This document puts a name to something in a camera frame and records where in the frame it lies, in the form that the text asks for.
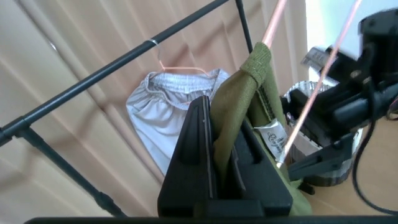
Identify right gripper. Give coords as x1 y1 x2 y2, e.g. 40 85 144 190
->
282 83 398 182

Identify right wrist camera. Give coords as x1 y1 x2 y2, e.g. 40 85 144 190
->
300 45 366 83

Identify black clothes rack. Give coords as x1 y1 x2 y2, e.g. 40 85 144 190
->
0 0 254 218

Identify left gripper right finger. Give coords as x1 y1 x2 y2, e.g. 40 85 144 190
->
222 119 294 218

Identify beige curtain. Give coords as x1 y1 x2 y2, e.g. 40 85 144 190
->
0 0 309 218

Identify pale grey shorts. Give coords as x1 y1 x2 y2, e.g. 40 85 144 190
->
126 68 231 177

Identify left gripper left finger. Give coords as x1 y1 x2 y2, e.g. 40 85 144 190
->
157 95 219 218

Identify white laundry basket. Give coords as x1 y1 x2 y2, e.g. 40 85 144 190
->
281 80 364 187

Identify pink clothes hanger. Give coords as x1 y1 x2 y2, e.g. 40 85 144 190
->
156 42 213 78
261 0 364 169

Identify black cable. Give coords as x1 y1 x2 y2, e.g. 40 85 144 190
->
352 93 398 216

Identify green garment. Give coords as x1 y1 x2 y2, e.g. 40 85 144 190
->
210 42 313 217

